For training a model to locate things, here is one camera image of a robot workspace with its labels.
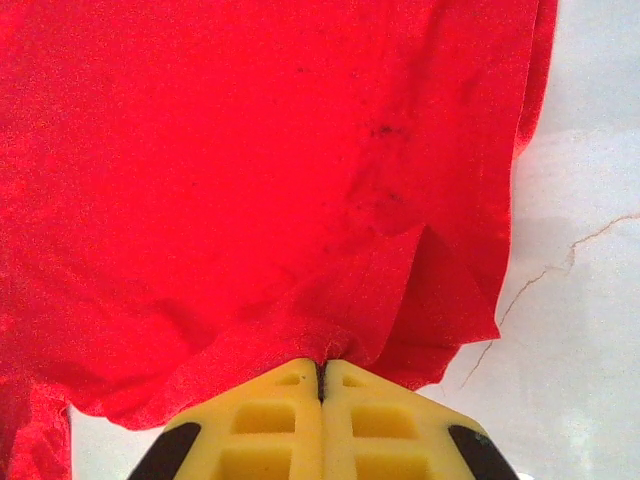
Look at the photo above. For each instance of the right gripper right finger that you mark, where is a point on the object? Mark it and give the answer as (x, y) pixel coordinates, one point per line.
(390, 450)

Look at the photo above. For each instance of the red t-shirt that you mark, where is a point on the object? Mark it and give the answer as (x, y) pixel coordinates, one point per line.
(200, 175)

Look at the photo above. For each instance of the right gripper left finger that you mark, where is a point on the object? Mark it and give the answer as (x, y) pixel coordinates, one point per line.
(260, 450)

